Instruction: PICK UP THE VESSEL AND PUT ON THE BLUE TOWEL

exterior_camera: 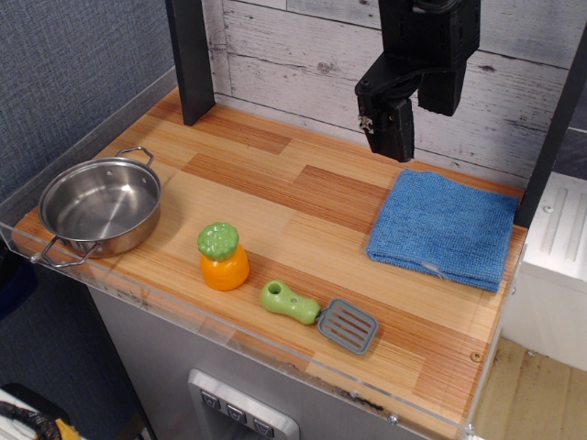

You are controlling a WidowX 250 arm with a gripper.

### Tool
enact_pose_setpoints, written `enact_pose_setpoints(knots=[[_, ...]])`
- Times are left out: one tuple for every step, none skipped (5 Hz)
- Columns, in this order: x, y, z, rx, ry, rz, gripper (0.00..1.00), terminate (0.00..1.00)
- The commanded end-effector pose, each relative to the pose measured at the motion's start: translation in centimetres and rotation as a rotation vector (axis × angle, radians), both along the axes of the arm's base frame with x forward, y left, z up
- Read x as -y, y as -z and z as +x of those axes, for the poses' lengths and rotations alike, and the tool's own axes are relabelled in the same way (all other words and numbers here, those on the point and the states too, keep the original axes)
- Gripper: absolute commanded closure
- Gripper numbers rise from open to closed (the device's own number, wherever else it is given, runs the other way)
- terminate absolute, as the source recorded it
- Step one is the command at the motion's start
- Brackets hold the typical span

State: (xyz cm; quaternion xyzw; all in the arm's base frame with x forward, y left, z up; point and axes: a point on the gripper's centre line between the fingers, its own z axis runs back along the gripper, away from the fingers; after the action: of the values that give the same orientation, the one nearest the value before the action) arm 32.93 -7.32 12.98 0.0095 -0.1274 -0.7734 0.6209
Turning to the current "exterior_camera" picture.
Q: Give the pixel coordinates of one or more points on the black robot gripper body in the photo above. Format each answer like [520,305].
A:
[420,37]

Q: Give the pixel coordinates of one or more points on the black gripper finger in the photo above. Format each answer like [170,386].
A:
[389,127]
[440,92]

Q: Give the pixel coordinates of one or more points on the stainless steel pot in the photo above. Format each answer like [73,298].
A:
[100,208]

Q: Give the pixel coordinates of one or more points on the folded blue towel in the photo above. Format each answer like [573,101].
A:
[439,227]

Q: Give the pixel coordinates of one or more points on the green grey toy spatula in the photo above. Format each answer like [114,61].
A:
[340,322]

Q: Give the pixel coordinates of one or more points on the orange green toy pineapple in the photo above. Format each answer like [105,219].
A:
[224,262]

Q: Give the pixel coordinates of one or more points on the white grooved side unit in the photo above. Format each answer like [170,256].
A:
[546,311]

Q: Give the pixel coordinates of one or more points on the silver toy kitchen cabinet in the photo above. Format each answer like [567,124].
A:
[216,365]

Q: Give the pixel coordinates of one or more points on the silver button control panel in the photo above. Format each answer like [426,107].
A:
[240,408]

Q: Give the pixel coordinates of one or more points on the clear acrylic edge guard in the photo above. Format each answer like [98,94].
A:
[246,200]

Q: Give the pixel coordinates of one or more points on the yellow black object corner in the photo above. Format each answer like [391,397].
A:
[41,424]

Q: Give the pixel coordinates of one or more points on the black right vertical post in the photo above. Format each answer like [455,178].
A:
[559,124]

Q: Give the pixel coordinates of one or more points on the black vertical post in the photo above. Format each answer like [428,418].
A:
[559,124]
[191,58]

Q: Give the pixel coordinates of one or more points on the black left vertical post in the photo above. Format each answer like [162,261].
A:
[191,58]

